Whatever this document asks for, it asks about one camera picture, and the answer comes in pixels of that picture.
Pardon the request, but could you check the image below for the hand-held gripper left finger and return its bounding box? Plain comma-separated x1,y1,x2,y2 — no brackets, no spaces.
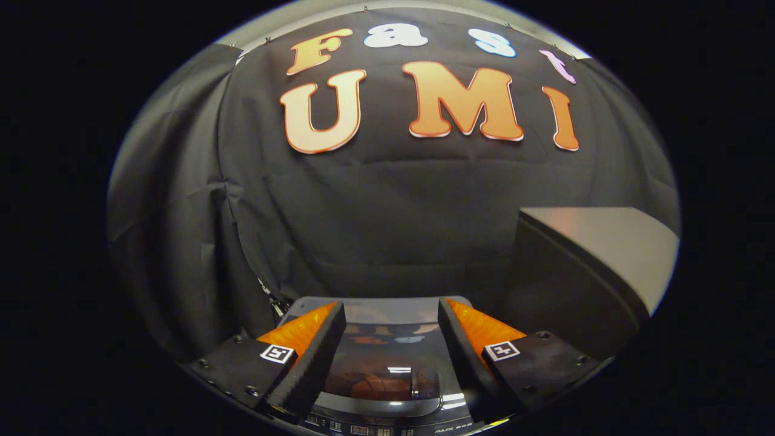
185,301,347,424

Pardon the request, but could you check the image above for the dark transparent washing machine lid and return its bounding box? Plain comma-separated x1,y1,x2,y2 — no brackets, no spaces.
275,296,479,418

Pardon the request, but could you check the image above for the grey top side table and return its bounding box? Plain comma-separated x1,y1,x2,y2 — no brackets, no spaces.
506,207,680,361

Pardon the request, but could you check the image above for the grey washing machine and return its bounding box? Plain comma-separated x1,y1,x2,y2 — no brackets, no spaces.
275,296,491,436

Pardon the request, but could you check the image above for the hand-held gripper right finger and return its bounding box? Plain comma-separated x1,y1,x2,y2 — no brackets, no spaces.
437,297,600,421

